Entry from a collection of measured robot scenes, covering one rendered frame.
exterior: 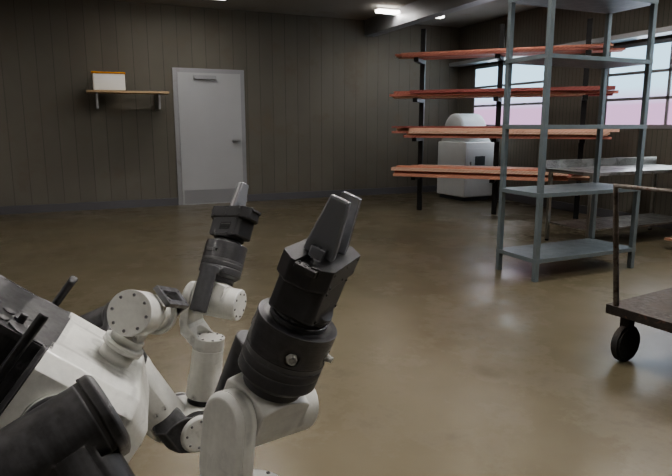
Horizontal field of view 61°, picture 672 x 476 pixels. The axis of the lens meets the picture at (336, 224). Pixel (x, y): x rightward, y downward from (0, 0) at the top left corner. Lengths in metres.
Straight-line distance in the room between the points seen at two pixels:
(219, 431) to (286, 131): 9.43
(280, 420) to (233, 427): 0.05
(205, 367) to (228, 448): 0.62
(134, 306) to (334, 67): 9.60
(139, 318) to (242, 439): 0.31
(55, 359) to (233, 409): 0.30
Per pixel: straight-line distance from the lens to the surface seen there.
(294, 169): 10.04
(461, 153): 9.93
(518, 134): 8.02
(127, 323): 0.87
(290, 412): 0.64
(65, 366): 0.83
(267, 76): 9.91
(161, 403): 1.20
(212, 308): 1.19
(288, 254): 0.53
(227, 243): 1.19
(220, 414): 0.63
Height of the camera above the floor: 1.30
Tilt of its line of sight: 10 degrees down
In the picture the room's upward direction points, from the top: straight up
